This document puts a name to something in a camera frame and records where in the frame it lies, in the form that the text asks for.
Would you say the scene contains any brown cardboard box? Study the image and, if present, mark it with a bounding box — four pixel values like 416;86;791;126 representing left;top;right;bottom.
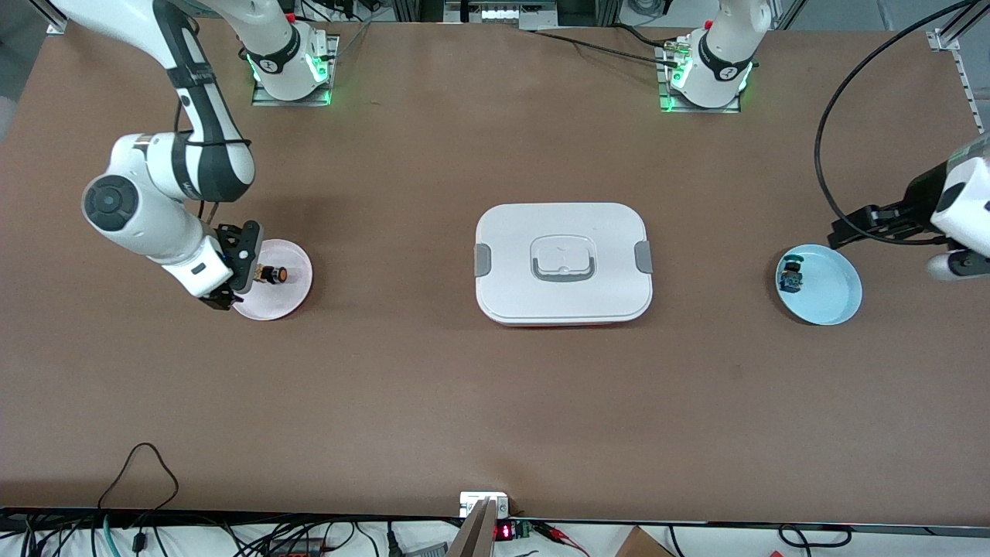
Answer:
615;526;678;557

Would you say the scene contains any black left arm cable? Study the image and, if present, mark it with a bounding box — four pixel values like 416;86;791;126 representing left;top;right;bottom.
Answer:
814;0;979;247

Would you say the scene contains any grey metal bar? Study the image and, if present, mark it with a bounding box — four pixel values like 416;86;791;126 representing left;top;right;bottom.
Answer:
447;499;500;557

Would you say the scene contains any aluminium corner profile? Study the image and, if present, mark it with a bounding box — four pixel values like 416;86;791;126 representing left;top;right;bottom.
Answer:
926;0;990;53
31;0;78;36

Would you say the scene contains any pink round plate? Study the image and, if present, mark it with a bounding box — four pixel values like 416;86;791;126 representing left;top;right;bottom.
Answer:
230;239;314;322

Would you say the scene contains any red clip lead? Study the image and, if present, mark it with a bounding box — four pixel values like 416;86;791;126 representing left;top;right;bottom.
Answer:
534;522;590;557

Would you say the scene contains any light blue round plate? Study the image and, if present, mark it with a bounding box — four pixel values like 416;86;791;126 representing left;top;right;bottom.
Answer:
775;244;863;326

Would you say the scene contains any white connector block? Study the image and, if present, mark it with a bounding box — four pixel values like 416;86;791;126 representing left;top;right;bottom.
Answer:
459;492;510;518

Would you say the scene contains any black table edge strip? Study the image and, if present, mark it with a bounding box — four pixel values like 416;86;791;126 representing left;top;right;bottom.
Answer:
0;507;990;538

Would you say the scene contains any thin black looped cable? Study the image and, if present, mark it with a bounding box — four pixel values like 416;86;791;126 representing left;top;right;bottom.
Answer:
97;443;180;511

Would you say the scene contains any perforated metal rail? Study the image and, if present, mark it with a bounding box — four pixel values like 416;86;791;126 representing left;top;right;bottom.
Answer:
957;50;988;138

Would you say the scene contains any black base power cable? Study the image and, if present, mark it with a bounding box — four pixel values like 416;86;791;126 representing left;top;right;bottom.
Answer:
526;23;685;69

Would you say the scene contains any white lunch box grey handle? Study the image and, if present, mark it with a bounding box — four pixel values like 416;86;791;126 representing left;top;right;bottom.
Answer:
473;202;655;327

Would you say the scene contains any white power strip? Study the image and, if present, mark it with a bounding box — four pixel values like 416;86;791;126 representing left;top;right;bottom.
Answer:
481;4;559;24

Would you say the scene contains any black flat looped cable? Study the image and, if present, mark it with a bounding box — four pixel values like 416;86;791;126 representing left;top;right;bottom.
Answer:
777;525;853;548

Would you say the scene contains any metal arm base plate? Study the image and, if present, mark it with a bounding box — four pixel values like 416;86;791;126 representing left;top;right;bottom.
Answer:
657;43;743;114
251;35;341;107

